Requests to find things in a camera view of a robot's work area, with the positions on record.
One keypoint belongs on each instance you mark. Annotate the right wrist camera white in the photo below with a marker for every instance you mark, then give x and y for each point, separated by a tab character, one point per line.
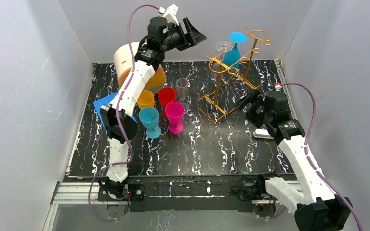
278	87

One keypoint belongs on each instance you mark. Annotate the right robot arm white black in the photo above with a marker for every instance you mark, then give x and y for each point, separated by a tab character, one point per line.
316	207

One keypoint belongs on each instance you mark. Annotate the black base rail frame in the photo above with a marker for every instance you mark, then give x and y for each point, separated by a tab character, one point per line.
181	193

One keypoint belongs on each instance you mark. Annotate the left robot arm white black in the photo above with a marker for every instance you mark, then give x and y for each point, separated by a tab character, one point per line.
145	62

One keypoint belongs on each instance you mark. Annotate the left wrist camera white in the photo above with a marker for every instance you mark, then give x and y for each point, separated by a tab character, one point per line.
169	14

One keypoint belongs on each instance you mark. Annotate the gold wire glass rack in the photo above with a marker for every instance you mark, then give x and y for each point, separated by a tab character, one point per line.
209	103

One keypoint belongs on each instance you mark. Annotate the blue flat sheet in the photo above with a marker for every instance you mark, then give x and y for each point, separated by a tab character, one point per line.
103	103

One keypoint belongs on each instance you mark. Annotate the light blue wine glass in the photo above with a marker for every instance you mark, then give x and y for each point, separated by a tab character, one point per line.
149	117

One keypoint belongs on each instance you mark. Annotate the magenta wine glass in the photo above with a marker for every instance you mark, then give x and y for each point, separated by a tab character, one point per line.
175	114

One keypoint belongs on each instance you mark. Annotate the red wine glass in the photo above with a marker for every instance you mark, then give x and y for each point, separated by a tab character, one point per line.
165	96

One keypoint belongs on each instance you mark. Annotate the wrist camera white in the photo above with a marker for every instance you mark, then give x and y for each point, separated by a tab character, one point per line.
169	14
278	87

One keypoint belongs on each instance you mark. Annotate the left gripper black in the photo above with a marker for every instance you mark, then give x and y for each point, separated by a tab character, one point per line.
185	34

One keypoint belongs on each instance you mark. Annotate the clear wine glass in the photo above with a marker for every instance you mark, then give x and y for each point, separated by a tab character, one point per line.
223	47
182	85

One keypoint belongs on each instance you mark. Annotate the white oblong case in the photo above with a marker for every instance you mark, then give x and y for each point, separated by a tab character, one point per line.
262	134

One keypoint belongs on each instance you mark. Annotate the yellow wine glass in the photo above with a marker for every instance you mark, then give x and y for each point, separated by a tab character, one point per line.
146	99

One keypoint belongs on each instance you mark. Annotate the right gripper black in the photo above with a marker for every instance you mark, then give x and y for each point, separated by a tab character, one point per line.
252	102

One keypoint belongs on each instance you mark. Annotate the white cylindrical drawer box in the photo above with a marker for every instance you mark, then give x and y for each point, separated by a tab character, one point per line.
123	64

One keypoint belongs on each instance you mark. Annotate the teal wine glass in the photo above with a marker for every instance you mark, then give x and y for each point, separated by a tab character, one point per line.
232	57

